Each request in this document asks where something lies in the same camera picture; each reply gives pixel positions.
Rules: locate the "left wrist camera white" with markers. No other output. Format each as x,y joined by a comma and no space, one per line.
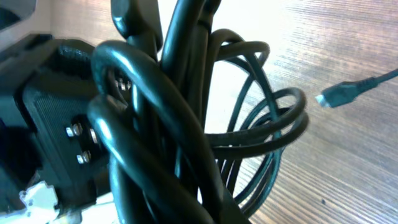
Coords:
39,206

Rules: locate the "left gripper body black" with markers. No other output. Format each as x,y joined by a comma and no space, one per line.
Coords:
46,85

